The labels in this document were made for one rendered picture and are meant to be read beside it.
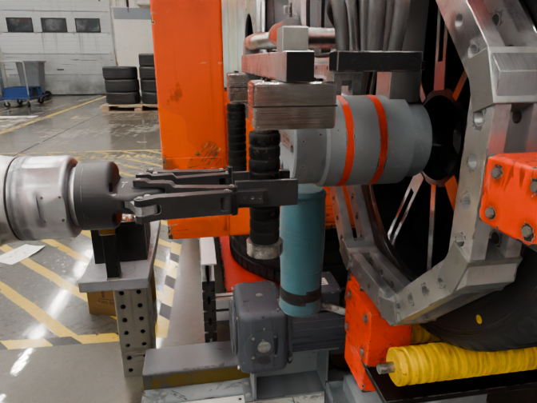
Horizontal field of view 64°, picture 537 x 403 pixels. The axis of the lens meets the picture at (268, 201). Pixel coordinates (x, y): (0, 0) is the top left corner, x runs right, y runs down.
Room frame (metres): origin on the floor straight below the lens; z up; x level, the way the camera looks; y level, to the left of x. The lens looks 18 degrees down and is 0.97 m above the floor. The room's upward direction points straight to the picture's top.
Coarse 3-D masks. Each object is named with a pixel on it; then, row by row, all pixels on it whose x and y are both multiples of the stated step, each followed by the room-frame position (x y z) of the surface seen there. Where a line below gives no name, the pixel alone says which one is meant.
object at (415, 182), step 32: (448, 32) 0.70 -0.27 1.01; (448, 64) 0.70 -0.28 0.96; (448, 96) 0.68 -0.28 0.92; (448, 128) 0.74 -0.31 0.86; (448, 160) 0.72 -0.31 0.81; (384, 192) 0.88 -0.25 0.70; (416, 192) 0.74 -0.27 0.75; (448, 192) 0.64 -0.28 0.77; (384, 224) 0.82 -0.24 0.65; (416, 224) 0.83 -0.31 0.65; (448, 224) 0.84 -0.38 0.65; (416, 256) 0.74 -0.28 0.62
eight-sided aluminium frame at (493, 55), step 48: (480, 0) 0.48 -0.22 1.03; (480, 48) 0.45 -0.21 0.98; (528, 48) 0.44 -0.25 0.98; (480, 96) 0.43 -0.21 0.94; (528, 96) 0.42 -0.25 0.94; (480, 144) 0.43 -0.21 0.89; (528, 144) 0.42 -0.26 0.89; (336, 192) 0.86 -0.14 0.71; (480, 192) 0.42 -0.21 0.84; (480, 240) 0.42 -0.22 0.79; (384, 288) 0.62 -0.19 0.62; (432, 288) 0.47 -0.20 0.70; (480, 288) 0.43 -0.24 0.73
